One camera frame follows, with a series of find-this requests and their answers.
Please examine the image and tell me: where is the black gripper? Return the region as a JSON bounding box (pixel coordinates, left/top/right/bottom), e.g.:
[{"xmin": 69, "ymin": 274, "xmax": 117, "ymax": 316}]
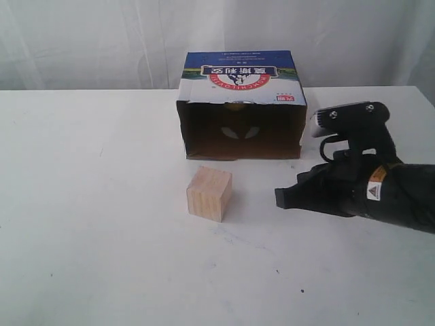
[{"xmin": 275, "ymin": 150, "xmax": 382, "ymax": 217}]

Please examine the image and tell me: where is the yellow tennis ball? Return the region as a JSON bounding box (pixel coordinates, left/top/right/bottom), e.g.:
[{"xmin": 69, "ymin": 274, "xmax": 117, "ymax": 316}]
[{"xmin": 224, "ymin": 103, "xmax": 245, "ymax": 111}]

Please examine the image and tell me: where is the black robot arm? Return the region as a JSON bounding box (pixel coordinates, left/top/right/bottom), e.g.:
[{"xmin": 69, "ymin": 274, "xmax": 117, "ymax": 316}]
[{"xmin": 275, "ymin": 150, "xmax": 434, "ymax": 234}]

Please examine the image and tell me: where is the light wooden cube block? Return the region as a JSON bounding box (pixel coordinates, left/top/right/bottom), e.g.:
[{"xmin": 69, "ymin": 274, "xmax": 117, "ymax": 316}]
[{"xmin": 186, "ymin": 166, "xmax": 232, "ymax": 223}]

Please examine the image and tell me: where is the blue white cardboard box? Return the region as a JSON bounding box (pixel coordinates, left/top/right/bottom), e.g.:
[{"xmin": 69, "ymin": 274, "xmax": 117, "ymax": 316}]
[{"xmin": 176, "ymin": 50, "xmax": 307, "ymax": 160}]

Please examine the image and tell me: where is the white backdrop curtain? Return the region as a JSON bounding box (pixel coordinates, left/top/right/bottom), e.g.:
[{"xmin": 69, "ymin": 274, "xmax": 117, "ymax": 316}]
[{"xmin": 1, "ymin": 1, "xmax": 434, "ymax": 90}]

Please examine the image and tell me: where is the black camera cable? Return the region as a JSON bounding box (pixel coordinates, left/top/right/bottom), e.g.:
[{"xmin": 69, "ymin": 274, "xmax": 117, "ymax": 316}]
[{"xmin": 319, "ymin": 135, "xmax": 341, "ymax": 162}]

